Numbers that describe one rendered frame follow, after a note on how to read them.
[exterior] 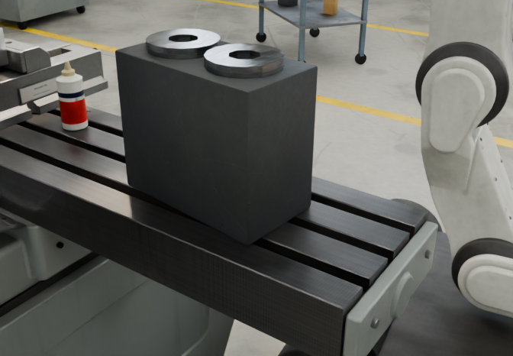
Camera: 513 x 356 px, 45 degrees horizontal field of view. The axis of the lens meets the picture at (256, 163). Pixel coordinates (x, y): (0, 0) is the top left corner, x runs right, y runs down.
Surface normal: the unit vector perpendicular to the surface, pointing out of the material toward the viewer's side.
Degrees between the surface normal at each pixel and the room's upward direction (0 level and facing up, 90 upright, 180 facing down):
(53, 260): 90
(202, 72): 0
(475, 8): 90
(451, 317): 0
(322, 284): 0
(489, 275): 90
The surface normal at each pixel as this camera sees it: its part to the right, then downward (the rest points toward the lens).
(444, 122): -0.44, 0.40
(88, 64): 0.84, 0.25
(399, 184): 0.00, -0.89
